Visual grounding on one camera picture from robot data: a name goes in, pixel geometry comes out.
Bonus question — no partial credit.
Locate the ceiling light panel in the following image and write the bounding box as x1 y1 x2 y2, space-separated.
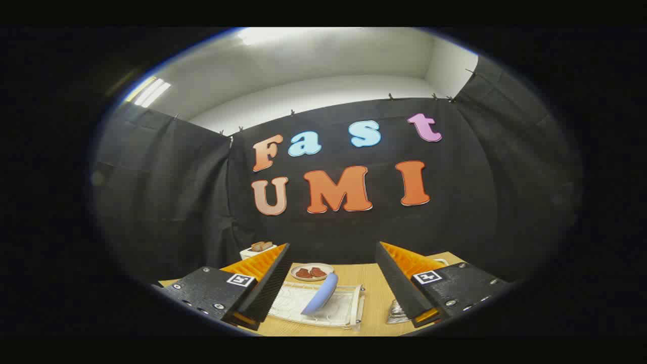
126 76 171 108

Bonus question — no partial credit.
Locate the black backdrop cloth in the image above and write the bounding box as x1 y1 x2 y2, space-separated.
94 56 582 284

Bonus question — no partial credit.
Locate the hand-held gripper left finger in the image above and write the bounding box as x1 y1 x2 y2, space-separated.
161 243 293 332

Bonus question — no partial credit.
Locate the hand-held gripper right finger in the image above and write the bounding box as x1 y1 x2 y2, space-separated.
375 241 511 328

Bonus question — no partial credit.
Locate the white wire dish rack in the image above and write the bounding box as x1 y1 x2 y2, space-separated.
268 281 365 330

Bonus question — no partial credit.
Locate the metal wire basket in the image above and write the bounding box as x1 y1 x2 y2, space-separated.
387 298 411 325

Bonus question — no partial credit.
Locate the white toaster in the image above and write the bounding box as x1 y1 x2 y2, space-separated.
240 245 278 261

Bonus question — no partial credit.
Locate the white plate with meat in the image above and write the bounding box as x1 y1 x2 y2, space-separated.
290 263 335 282

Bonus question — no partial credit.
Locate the blue plate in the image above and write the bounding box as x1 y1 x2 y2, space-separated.
301 273 339 316

